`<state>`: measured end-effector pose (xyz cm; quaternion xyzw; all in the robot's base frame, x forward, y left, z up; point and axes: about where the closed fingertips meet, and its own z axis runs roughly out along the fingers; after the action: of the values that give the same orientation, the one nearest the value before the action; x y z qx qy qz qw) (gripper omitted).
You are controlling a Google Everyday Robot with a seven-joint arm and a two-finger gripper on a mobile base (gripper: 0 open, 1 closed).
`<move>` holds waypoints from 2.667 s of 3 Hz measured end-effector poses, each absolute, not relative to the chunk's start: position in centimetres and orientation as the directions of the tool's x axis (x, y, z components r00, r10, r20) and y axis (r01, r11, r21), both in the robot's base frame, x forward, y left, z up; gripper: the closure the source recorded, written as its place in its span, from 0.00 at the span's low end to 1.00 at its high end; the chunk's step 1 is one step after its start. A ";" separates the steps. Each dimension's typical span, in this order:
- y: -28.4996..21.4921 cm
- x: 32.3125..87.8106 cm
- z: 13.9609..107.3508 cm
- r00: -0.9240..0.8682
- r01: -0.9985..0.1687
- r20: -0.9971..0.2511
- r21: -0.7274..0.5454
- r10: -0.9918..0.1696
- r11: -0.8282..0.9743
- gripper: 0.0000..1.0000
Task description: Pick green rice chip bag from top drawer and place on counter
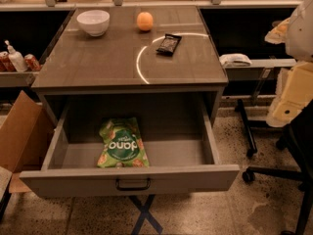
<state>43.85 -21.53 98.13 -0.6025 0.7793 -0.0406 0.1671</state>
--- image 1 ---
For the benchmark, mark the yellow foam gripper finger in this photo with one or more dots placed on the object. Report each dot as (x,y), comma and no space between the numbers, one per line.
(294,91)

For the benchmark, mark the green rice chip bag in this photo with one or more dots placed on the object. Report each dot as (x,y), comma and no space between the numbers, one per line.
(123,144)

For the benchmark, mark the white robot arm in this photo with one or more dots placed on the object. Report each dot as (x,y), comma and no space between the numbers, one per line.
(296,32)

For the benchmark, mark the grey open top drawer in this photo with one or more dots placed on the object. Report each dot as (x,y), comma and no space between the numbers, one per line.
(177,136)

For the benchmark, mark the grey cabinet counter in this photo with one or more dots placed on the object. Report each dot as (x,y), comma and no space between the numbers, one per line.
(125,58)

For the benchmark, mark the grey right side shelf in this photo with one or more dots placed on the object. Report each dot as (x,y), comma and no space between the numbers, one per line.
(259,69)

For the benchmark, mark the grey shelf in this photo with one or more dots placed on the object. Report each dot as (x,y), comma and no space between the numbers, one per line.
(259,69)
(17,79)

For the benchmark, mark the black office chair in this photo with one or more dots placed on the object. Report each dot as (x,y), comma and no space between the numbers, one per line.
(297,137)

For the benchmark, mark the folded white cloth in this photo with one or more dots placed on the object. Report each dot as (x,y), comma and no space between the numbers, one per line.
(235,60)

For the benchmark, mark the black table leg stand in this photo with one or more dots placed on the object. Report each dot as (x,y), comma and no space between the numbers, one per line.
(249,125)

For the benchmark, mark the black snack bar wrapper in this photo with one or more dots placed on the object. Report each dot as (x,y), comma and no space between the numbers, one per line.
(169,44)

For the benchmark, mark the orange fruit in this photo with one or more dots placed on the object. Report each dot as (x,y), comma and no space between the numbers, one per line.
(145,21)

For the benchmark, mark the blue tape cross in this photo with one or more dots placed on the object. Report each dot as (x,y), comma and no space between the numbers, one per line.
(145,214)

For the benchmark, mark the white ceramic bowl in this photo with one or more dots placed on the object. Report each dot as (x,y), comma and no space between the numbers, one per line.
(94,22)

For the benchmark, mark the red soda can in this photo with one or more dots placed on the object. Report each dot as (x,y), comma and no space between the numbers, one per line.
(4,59)
(32,62)

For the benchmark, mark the brown cardboard box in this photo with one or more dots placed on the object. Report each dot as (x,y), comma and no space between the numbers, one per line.
(25,136)

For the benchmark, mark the white pump bottle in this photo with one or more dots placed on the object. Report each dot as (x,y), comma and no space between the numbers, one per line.
(16,58)

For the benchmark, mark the grey left side shelf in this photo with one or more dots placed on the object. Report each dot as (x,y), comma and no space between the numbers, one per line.
(17,79)

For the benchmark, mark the black drawer handle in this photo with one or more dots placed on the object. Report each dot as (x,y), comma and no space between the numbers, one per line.
(133,185)

